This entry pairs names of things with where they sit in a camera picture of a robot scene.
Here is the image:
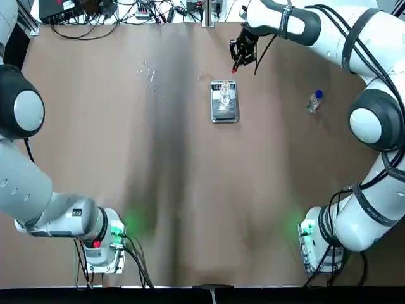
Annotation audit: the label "right base black cables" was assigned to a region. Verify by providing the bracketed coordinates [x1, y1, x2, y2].
[303, 243, 370, 288]

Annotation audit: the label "black looping cable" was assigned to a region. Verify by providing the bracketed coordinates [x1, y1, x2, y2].
[50, 22, 120, 41]

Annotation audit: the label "aluminium corner rail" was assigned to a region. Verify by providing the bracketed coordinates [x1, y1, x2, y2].
[18, 0, 41, 35]

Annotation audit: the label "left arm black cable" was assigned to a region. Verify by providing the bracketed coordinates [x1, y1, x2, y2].
[23, 137, 35, 164]

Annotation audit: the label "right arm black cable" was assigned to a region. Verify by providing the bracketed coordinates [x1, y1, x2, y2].
[254, 3, 405, 203]

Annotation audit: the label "aluminium profile post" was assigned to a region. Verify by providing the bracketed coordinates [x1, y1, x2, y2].
[202, 0, 219, 28]

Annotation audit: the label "grey power strip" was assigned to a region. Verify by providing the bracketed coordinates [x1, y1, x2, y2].
[135, 1, 152, 16]

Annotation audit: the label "left base thin black cables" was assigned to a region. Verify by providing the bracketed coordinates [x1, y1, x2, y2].
[74, 243, 96, 291]

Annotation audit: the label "clear dropper bottle blue cap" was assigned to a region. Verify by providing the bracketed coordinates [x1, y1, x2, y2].
[306, 89, 324, 113]

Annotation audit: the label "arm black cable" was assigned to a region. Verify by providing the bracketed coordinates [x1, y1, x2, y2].
[254, 3, 405, 203]
[23, 137, 35, 164]

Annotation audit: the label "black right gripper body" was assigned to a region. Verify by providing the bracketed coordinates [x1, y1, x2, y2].
[237, 27, 259, 51]

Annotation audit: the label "clear glass bottle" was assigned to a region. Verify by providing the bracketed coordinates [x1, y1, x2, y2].
[220, 80, 231, 110]

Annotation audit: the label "left base thick black cables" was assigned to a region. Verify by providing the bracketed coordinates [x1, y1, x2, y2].
[116, 232, 156, 289]

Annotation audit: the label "black electronics box red logo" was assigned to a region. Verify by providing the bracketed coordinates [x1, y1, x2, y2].
[39, 0, 82, 23]

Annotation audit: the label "silver electronic balance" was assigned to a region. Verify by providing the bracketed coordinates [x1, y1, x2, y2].
[210, 80, 240, 124]

